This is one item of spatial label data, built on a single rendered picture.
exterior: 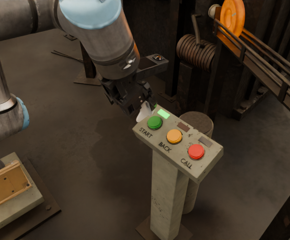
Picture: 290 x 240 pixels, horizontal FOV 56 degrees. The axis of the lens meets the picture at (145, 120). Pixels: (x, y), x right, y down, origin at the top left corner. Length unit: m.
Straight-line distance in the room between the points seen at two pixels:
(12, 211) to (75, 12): 0.97
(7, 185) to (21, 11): 0.86
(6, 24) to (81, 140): 1.15
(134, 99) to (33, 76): 1.62
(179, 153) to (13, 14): 0.48
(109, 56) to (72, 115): 1.28
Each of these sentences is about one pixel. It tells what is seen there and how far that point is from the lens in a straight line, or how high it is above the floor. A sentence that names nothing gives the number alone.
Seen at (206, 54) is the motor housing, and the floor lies 0.51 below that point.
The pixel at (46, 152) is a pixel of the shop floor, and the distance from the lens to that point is 1.58.
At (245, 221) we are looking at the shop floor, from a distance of 1.35.
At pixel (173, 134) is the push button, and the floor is 0.61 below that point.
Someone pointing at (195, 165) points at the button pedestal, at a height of 0.59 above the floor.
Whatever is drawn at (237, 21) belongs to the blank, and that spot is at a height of 0.73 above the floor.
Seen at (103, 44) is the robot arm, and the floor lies 0.92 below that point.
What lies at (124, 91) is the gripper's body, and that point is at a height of 0.79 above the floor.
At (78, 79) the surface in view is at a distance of 2.03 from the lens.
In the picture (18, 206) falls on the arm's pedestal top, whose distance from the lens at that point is 1.28.
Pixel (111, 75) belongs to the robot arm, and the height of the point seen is 0.85.
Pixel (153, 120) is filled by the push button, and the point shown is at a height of 0.61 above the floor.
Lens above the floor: 1.15
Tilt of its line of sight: 44 degrees down
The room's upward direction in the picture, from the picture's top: straight up
